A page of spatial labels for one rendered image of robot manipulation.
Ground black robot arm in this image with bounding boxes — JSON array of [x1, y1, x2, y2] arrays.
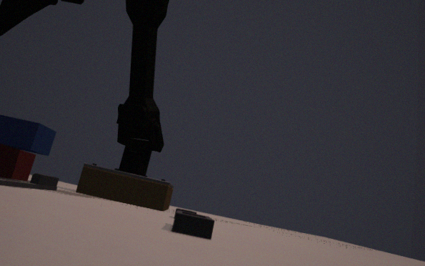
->
[[114, 0, 169, 177]]

